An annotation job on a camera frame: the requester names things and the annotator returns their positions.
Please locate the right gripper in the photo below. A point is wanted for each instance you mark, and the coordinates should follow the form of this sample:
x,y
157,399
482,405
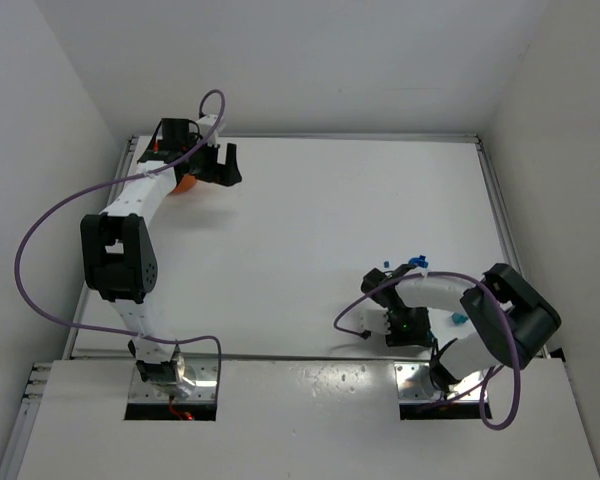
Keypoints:
x,y
400,338

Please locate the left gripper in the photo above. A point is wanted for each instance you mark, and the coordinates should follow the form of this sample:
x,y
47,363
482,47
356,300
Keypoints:
x,y
213,167

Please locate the teal lego brick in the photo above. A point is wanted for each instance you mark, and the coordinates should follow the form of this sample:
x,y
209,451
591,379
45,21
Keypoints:
x,y
459,319

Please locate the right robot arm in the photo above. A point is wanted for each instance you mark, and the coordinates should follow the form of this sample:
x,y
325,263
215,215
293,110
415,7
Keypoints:
x,y
504,309

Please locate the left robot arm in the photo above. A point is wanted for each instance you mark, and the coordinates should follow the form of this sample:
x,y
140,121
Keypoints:
x,y
118,257

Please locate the orange divided container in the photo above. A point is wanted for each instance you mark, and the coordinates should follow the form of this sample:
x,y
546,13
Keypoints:
x,y
186,183

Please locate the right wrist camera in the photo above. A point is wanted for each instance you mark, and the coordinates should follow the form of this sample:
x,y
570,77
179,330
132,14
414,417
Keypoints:
x,y
373,321

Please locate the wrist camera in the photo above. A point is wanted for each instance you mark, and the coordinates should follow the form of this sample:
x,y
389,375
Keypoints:
x,y
209,123
373,321

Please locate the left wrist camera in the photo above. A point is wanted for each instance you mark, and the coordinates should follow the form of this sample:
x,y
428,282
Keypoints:
x,y
209,123

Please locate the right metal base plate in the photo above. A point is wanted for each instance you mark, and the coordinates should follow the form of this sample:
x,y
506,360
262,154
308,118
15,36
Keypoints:
x,y
414,385

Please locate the metal base plate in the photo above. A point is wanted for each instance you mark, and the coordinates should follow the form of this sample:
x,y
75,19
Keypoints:
x,y
198,386
414,385

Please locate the aluminium table frame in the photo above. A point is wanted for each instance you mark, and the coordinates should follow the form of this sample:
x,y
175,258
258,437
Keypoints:
x,y
266,267

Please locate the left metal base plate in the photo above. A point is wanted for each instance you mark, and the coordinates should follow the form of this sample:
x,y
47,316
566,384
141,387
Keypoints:
x,y
198,386

